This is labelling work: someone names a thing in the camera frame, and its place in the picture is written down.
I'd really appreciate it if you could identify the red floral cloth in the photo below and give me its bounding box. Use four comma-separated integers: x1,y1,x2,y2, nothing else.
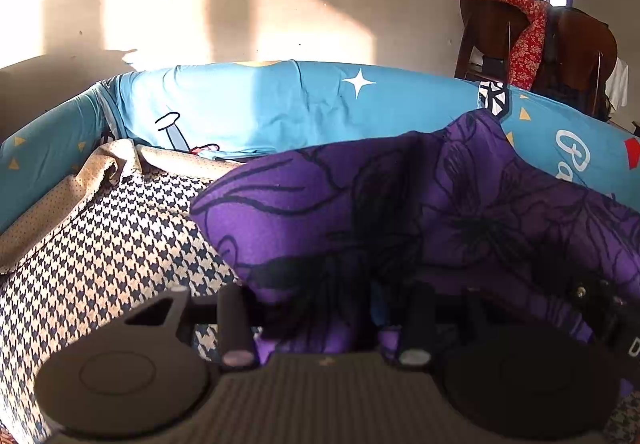
452,0,551,93

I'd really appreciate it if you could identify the purple floral jacket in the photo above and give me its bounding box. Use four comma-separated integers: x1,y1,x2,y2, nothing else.
190,110,639,356

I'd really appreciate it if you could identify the brown wooden chair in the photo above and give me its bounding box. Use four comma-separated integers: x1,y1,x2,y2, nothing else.
454,0,529,83
532,8,617,122

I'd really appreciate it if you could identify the blue printed bed bumper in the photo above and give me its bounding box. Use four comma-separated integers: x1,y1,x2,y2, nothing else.
99,60,639,208

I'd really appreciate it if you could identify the teal printed side bumper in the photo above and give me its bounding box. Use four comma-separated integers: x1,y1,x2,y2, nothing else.
0,82,113,230

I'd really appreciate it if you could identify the houndstooth mattress cover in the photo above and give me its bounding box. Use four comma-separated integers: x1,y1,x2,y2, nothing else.
0,137,640,444

